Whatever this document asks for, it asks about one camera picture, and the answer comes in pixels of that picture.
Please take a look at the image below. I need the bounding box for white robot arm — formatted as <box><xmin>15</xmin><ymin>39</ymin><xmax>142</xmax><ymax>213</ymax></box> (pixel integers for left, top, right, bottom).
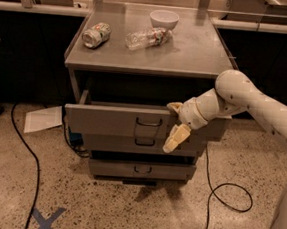
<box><xmin>163</xmin><ymin>70</ymin><xmax>287</xmax><ymax>229</ymax></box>

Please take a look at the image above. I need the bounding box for blue tape cross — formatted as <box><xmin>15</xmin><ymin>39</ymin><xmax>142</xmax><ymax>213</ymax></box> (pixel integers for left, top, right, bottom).
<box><xmin>32</xmin><ymin>208</ymin><xmax>66</xmax><ymax>229</ymax></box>

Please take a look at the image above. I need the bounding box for black cable right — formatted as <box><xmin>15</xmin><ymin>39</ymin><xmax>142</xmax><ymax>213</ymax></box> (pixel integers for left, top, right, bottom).
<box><xmin>198</xmin><ymin>145</ymin><xmax>259</xmax><ymax>229</ymax></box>

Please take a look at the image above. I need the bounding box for grey bottom drawer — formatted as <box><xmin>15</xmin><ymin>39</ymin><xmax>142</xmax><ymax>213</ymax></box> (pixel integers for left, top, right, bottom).
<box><xmin>88</xmin><ymin>159</ymin><xmax>196</xmax><ymax>181</ymax></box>

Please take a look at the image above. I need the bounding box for crushed green soda can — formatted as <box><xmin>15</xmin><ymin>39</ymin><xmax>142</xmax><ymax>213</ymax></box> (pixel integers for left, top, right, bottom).
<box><xmin>82</xmin><ymin>22</ymin><xmax>112</xmax><ymax>49</ymax></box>

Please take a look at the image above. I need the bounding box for grey middle drawer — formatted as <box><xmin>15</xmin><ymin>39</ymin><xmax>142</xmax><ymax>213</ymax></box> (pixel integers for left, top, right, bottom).
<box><xmin>82</xmin><ymin>134</ymin><xmax>206</xmax><ymax>157</ymax></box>

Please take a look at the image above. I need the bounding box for black cable left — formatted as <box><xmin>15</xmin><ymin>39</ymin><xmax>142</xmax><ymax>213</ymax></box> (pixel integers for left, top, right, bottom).
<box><xmin>0</xmin><ymin>101</ymin><xmax>48</xmax><ymax>229</ymax></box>

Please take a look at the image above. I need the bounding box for grey top drawer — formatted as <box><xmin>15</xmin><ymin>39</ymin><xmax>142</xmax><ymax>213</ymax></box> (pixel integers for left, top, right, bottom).
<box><xmin>62</xmin><ymin>88</ymin><xmax>235</xmax><ymax>148</ymax></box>

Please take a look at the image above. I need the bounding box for grey metal drawer cabinet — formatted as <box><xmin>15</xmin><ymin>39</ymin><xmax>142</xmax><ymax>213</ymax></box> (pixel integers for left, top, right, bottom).
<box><xmin>65</xmin><ymin>2</ymin><xmax>232</xmax><ymax>183</ymax></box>

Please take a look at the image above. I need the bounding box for white bowl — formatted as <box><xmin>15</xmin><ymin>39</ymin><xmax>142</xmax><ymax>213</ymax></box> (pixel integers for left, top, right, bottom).
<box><xmin>150</xmin><ymin>9</ymin><xmax>179</xmax><ymax>30</ymax></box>

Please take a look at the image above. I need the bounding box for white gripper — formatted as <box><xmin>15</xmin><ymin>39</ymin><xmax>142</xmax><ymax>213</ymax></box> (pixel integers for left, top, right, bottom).
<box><xmin>163</xmin><ymin>98</ymin><xmax>208</xmax><ymax>153</ymax></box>

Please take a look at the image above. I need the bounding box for black cable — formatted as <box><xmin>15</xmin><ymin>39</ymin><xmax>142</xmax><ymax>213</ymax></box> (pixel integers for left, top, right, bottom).
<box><xmin>0</xmin><ymin>101</ymin><xmax>48</xmax><ymax>229</ymax></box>
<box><xmin>198</xmin><ymin>145</ymin><xmax>259</xmax><ymax>229</ymax></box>

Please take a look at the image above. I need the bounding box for white paper sheet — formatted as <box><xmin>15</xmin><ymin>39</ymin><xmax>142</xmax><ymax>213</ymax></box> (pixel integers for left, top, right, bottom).
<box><xmin>24</xmin><ymin>106</ymin><xmax>63</xmax><ymax>133</ymax></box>

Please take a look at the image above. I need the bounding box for grey drawer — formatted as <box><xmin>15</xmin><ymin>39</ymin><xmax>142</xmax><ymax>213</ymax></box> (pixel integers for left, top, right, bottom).
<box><xmin>88</xmin><ymin>159</ymin><xmax>196</xmax><ymax>181</ymax></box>
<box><xmin>62</xmin><ymin>88</ymin><xmax>235</xmax><ymax>148</ymax></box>
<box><xmin>82</xmin><ymin>134</ymin><xmax>206</xmax><ymax>157</ymax></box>

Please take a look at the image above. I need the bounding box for blue power box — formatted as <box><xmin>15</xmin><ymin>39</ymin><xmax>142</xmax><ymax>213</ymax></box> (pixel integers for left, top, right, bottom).
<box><xmin>68</xmin><ymin>132</ymin><xmax>83</xmax><ymax>146</ymax></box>

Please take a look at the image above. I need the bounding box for clear plastic water bottle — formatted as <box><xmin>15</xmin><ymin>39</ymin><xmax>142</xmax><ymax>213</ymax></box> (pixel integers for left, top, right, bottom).
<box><xmin>126</xmin><ymin>27</ymin><xmax>173</xmax><ymax>51</ymax></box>

